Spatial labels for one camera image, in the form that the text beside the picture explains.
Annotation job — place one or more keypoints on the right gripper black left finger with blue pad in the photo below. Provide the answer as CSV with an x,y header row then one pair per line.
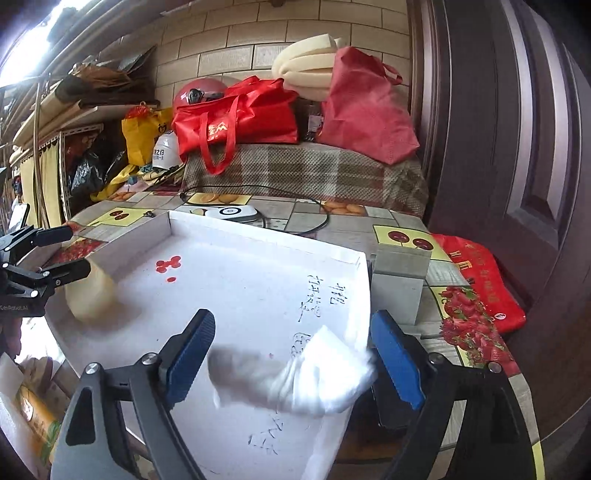
x,y
93,443

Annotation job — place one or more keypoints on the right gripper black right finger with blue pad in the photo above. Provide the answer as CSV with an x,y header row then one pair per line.
x,y
416,391

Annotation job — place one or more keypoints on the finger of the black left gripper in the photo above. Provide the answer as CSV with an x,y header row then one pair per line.
x,y
60,274
27,238

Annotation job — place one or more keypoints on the cream hexagonal foam piece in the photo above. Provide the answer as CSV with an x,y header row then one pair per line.
x,y
90,299

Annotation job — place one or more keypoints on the white knitted cloth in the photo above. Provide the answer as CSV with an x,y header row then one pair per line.
x,y
326,378

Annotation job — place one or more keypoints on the fruit pattern tablecloth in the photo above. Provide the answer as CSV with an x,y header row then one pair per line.
x,y
450,320

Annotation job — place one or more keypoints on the black plastic bag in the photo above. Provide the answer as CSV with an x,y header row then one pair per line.
x,y
92,174

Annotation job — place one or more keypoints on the wooden shelf with clutter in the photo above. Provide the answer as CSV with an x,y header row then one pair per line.
x,y
80,112

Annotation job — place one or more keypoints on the grey small box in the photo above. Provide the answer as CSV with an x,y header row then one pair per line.
x,y
398,277

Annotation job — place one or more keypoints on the red plastic bag with print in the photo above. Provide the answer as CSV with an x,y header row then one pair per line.
x,y
478,266

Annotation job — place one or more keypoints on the yellow shopping bag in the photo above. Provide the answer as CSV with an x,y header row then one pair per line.
x,y
141,127

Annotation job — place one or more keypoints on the white helmet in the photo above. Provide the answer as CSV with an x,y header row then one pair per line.
x,y
165,153

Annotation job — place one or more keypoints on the white foam tray box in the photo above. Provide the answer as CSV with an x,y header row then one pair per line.
x,y
268,292

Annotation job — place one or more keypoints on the white round device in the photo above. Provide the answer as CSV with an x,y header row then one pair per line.
x,y
233,213

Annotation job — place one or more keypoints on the red helmet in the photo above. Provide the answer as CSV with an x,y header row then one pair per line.
x,y
199,91

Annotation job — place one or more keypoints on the plaid blanket covered bench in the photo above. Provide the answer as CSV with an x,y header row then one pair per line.
x,y
314,171

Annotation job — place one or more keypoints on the dark red fabric bag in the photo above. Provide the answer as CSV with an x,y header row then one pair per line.
x,y
361,112

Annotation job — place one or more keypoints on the dark brown door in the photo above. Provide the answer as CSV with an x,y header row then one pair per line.
x,y
502,108

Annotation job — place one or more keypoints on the cream foam roll bundle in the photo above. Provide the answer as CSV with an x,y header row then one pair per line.
x,y
306,66

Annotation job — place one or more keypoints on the red tote bag with handles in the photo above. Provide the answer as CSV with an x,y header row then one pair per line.
x,y
252,111

